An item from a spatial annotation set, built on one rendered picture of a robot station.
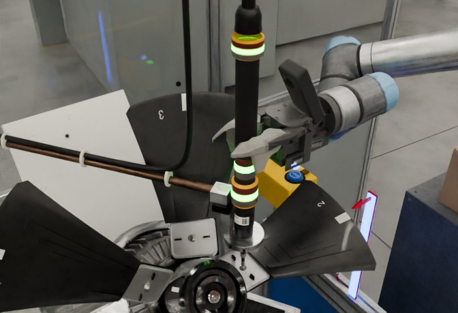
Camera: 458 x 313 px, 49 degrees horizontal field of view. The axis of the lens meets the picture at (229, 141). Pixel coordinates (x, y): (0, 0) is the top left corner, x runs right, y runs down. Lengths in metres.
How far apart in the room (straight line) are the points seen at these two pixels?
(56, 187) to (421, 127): 3.07
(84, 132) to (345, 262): 0.58
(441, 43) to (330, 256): 0.44
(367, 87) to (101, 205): 0.57
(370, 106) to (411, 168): 2.47
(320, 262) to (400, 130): 2.80
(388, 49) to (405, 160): 2.43
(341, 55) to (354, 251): 0.38
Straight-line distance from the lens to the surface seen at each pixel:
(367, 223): 1.16
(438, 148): 3.60
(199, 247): 0.89
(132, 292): 0.88
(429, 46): 0.99
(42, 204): 0.77
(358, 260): 1.01
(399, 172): 3.28
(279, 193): 1.32
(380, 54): 1.01
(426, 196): 1.47
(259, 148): 0.72
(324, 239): 1.00
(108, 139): 1.09
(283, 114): 0.79
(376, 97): 0.89
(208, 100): 0.91
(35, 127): 1.07
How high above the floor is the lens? 1.87
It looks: 33 degrees down
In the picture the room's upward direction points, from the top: straight up
